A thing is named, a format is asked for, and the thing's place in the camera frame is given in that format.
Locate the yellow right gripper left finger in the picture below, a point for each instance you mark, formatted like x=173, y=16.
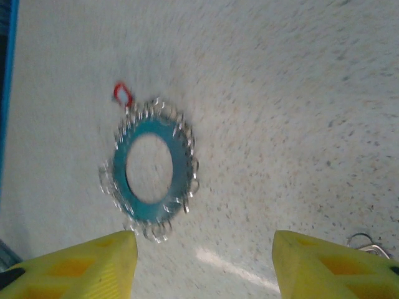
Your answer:
x=78, y=271

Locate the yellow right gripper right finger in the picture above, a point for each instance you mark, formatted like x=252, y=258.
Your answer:
x=327, y=274

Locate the blue table border strip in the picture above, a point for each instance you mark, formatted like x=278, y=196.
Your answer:
x=8, y=78

